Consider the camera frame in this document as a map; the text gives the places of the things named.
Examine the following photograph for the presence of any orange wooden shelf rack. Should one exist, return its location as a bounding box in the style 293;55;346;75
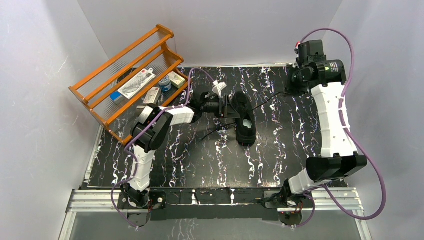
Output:
69;24;188;145

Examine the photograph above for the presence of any small grey block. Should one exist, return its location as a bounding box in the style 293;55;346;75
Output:
135;105;146;115

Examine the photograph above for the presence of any black mesh shoe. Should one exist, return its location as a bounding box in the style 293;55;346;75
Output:
229;92;257;147

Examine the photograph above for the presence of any blue tape roll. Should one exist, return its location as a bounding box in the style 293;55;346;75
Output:
158;75;172;92

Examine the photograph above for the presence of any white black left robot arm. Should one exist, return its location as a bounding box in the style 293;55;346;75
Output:
120;91;241;208

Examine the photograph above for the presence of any white ruler set package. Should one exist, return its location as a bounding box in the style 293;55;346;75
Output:
117;68;156;100

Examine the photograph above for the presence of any small green white box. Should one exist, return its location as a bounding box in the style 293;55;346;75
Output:
167;71;186;89

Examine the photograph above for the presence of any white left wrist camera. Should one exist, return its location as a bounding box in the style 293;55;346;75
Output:
212;80;227;97

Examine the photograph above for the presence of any blue eraser block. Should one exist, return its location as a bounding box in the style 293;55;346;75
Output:
109;91;125;105

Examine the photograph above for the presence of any beige rectangular box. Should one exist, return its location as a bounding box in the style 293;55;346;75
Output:
143;87;162;106

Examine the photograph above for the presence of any aluminium frame rail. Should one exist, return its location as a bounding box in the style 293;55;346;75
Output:
67;187;364;213

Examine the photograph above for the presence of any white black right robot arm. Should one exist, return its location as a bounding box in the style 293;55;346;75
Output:
279;40;368;207

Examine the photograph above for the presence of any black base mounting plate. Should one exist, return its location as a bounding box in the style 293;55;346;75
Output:
115;187;313;222

